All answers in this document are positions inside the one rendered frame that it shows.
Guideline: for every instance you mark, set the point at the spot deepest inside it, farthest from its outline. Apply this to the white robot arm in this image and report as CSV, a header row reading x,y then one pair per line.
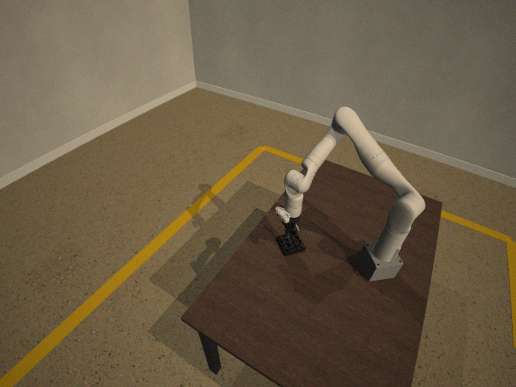
x,y
403,212

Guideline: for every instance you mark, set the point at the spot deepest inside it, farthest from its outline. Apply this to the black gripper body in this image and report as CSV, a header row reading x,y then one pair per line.
x,y
294,221

